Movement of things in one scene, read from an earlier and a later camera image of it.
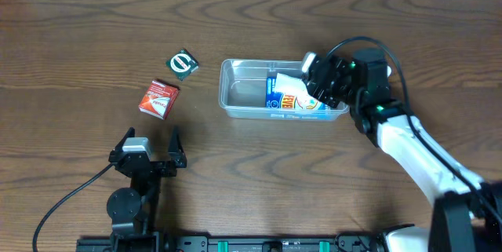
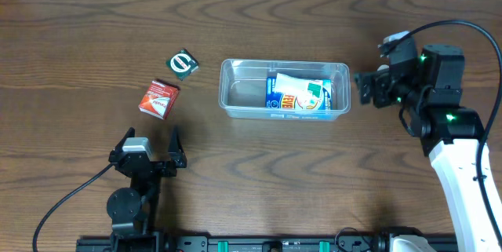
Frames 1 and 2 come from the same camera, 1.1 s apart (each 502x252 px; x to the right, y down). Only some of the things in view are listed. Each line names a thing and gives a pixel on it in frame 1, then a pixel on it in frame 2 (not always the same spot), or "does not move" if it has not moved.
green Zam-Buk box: [182, 63] does not move
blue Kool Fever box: [277, 100] does not move
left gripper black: [155, 166] does not move
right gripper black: [319, 83] to [377, 88]
